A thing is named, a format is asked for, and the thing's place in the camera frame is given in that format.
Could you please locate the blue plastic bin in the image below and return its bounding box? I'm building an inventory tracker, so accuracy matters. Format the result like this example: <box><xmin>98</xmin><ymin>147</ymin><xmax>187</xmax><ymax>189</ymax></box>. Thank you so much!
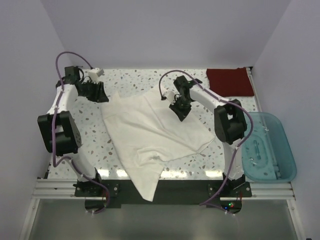
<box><xmin>242</xmin><ymin>112</ymin><xmax>297</xmax><ymax>184</ymax></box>

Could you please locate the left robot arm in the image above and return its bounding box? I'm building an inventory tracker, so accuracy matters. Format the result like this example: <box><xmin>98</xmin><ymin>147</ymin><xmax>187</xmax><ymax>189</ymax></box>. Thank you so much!
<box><xmin>37</xmin><ymin>66</ymin><xmax>109</xmax><ymax>191</ymax></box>

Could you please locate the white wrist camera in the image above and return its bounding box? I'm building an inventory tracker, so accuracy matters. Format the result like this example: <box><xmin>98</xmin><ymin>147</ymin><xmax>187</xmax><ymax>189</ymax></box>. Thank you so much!
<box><xmin>164</xmin><ymin>91</ymin><xmax>176</xmax><ymax>105</ymax></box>
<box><xmin>87</xmin><ymin>68</ymin><xmax>104</xmax><ymax>82</ymax></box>

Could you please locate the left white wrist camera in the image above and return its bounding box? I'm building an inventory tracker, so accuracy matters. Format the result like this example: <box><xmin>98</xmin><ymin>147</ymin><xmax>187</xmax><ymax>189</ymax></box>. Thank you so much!
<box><xmin>87</xmin><ymin>68</ymin><xmax>104</xmax><ymax>82</ymax></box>

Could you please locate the aluminium frame rail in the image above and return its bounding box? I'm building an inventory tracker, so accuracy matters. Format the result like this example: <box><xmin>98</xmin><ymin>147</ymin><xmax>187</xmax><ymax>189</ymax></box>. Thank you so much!
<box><xmin>32</xmin><ymin>179</ymin><xmax>296</xmax><ymax>200</ymax></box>

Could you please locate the white t shirt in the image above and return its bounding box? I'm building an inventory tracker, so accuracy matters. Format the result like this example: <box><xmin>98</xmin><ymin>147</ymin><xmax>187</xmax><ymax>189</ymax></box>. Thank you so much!
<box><xmin>101</xmin><ymin>88</ymin><xmax>215</xmax><ymax>202</ymax></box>

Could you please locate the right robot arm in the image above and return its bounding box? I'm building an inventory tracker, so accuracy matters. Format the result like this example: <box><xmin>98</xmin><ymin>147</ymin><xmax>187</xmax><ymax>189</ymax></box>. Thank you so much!
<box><xmin>169</xmin><ymin>76</ymin><xmax>247</xmax><ymax>196</ymax></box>

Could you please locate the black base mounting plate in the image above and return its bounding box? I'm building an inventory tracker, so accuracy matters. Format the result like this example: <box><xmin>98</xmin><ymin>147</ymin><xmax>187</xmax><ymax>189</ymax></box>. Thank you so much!
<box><xmin>73</xmin><ymin>180</ymin><xmax>253</xmax><ymax>214</ymax></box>

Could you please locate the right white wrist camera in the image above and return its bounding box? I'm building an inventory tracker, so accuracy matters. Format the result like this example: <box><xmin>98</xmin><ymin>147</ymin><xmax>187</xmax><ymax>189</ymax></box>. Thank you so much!
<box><xmin>164</xmin><ymin>91</ymin><xmax>176</xmax><ymax>105</ymax></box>

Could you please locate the folded dark red shirt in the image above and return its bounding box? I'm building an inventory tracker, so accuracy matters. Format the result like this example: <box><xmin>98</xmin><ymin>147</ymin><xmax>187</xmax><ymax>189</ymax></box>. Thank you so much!
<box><xmin>206</xmin><ymin>67</ymin><xmax>255</xmax><ymax>97</ymax></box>

